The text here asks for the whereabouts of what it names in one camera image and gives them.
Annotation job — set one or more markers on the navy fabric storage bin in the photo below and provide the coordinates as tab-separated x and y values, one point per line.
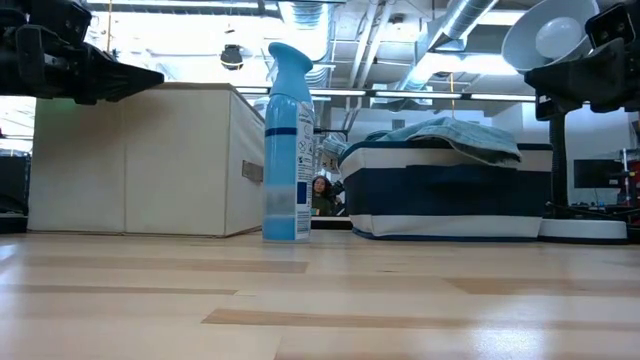
445	195

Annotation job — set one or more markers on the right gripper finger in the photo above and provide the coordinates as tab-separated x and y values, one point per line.
565	80

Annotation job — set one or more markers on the black ceiling dome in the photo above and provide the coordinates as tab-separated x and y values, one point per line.
231	57

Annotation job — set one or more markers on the white desk lamp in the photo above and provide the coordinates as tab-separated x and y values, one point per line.
530	40

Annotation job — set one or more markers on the light blue towel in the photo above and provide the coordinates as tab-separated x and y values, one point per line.
460	137

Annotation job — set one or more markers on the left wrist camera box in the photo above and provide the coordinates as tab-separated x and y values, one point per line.
70	20

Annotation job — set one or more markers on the silver ventilation duct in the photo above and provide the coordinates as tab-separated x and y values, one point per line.
450	35

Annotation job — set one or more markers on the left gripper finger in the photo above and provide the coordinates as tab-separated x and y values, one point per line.
115	80

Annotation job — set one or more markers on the turquoise garment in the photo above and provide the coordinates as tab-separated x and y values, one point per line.
380	135

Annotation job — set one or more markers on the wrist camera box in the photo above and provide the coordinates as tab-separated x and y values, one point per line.
70	20
612	25

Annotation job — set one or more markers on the blue spray bottle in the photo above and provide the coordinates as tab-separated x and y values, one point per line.
287	165

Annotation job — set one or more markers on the person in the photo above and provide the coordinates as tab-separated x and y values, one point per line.
322	197

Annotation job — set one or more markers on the black monitor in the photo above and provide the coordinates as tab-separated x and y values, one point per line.
597	174

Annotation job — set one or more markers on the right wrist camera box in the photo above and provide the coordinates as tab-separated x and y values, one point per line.
612	25

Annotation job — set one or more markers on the beige fabric storage bin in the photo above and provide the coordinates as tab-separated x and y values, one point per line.
150	160

